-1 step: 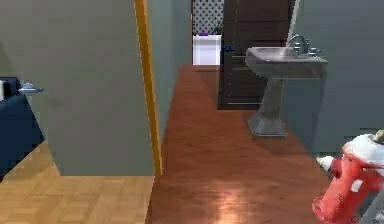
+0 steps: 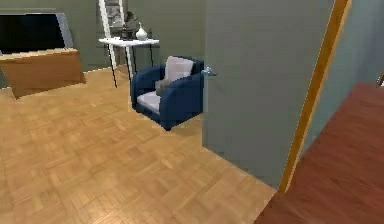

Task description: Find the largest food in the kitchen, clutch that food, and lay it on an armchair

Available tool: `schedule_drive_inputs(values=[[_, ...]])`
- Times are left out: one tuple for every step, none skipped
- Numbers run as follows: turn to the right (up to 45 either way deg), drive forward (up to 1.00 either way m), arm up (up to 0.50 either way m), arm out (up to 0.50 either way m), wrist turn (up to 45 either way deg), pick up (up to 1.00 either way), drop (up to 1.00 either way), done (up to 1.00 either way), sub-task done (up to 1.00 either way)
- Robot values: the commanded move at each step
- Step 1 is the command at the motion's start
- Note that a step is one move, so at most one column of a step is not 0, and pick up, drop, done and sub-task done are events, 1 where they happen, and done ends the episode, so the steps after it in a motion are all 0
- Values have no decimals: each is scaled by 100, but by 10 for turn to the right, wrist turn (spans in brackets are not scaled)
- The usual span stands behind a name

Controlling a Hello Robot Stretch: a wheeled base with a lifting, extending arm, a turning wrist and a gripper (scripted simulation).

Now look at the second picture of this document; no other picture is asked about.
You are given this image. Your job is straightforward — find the blue armchair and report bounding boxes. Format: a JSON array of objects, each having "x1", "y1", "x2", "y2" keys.
[{"x1": 130, "y1": 58, "x2": 205, "y2": 132}]

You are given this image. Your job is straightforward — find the grey small pillow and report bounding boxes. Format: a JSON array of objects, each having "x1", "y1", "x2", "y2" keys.
[{"x1": 154, "y1": 78, "x2": 173, "y2": 97}]

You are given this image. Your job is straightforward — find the white back cushion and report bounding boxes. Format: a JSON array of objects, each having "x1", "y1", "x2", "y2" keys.
[{"x1": 163, "y1": 55, "x2": 196, "y2": 82}]

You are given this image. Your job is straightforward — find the grey room door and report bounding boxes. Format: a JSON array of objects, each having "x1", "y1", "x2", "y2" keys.
[{"x1": 201, "y1": 0, "x2": 338, "y2": 190}]

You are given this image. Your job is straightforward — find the white vase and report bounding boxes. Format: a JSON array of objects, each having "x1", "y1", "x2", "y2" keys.
[{"x1": 135, "y1": 21, "x2": 149, "y2": 42}]

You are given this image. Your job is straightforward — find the white side table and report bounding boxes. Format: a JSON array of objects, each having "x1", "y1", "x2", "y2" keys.
[{"x1": 98, "y1": 36, "x2": 160, "y2": 89}]

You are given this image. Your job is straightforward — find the white leaning ladder shelf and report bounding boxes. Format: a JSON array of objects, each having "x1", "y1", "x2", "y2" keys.
[{"x1": 97, "y1": 0, "x2": 134, "y2": 80}]

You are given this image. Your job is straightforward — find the brown wooden television cabinet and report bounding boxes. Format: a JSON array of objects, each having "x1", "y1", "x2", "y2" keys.
[{"x1": 0, "y1": 47, "x2": 87, "y2": 100}]

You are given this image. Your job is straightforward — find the black television set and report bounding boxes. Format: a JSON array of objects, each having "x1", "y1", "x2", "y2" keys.
[{"x1": 0, "y1": 12, "x2": 75, "y2": 56}]

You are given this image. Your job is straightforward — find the silver door handle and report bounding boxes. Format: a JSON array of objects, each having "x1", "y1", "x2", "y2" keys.
[{"x1": 201, "y1": 65, "x2": 217, "y2": 78}]

